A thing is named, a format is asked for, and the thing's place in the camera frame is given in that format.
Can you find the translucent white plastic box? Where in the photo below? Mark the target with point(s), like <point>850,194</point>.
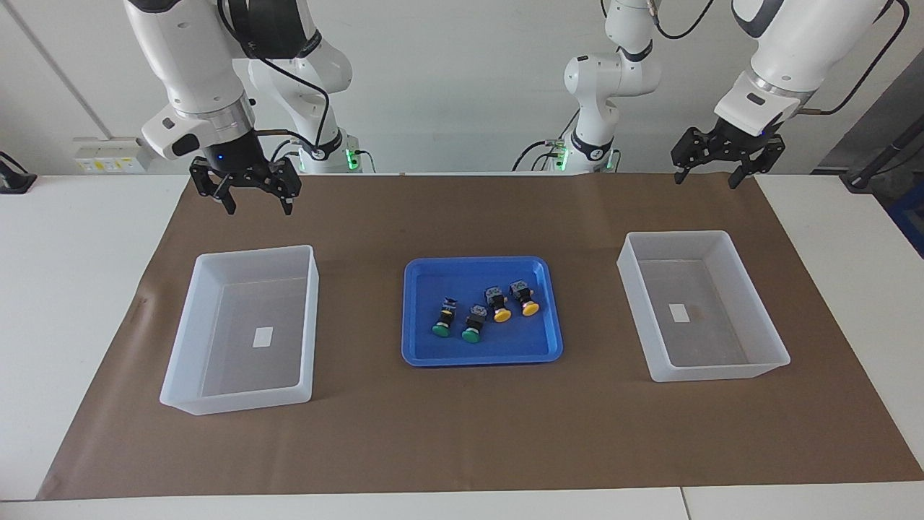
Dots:
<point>715,339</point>
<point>231,361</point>

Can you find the blue crate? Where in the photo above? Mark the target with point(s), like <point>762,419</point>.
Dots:
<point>911,220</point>

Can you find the green push button switch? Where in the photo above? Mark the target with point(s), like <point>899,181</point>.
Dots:
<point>474,321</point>
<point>444,318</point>

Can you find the yellow push button switch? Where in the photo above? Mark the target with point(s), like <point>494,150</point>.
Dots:
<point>523,296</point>
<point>497,302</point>

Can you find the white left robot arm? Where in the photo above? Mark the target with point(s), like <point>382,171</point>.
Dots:
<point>794,50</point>

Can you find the white wall socket box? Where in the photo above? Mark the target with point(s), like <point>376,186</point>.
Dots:
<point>108,155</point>

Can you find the black stand pole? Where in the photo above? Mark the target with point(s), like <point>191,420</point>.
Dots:
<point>877,162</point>

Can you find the small white paper label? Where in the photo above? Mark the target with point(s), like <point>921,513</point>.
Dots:
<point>678,313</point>
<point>264,336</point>

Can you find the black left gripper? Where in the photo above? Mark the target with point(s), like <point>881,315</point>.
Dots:
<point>736,141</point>

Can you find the black device at table edge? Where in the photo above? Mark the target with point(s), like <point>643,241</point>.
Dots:
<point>13,179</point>

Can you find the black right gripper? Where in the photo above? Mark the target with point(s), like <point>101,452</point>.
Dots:
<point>234,159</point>

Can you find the brown paper table mat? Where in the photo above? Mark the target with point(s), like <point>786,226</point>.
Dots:
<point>462,433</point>

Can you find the blue plastic tray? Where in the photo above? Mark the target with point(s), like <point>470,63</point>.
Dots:
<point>520,339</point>

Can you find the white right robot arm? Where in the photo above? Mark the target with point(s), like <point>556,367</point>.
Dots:
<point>188,58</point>

